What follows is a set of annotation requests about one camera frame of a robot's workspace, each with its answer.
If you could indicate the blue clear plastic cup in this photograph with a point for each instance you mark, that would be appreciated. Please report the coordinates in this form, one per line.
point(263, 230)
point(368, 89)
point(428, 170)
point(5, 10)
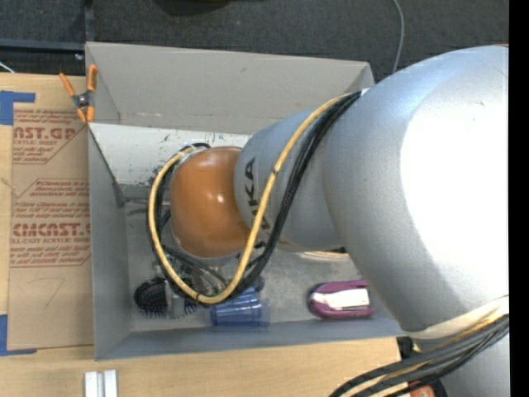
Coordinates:
point(241, 312)

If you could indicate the grey metal bin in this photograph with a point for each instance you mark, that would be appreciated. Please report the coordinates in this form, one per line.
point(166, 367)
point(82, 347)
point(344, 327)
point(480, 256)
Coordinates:
point(215, 85)

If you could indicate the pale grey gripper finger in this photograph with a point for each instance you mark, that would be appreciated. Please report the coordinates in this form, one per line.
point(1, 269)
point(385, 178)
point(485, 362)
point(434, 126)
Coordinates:
point(175, 302)

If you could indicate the brown cardboard board red print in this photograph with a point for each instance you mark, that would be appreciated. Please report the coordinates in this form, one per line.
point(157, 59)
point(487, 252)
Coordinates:
point(49, 296)

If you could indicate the black hairbrush blue bristles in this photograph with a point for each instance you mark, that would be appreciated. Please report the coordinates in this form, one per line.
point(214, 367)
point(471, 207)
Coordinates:
point(151, 298)

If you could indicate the purple and white stapler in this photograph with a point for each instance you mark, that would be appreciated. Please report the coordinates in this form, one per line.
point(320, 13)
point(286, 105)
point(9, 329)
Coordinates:
point(341, 300)

